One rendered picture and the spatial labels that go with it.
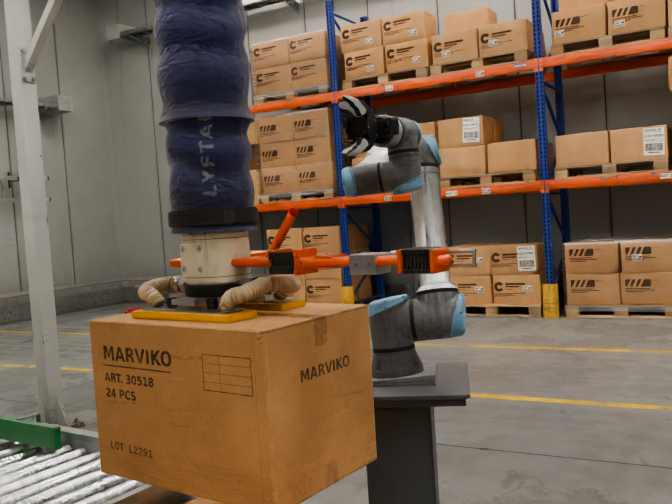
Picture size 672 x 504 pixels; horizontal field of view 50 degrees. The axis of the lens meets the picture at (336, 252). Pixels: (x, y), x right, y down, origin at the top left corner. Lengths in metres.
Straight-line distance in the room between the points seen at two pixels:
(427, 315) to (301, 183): 7.68
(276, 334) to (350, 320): 0.28
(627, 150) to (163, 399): 7.43
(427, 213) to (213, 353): 1.19
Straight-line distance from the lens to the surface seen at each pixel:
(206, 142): 1.78
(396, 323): 2.53
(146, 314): 1.87
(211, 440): 1.71
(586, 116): 10.13
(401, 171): 2.10
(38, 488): 2.61
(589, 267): 8.74
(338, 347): 1.74
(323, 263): 1.62
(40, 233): 5.34
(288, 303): 1.83
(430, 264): 1.47
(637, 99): 10.06
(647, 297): 8.69
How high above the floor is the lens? 1.34
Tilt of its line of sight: 3 degrees down
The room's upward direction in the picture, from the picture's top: 4 degrees counter-clockwise
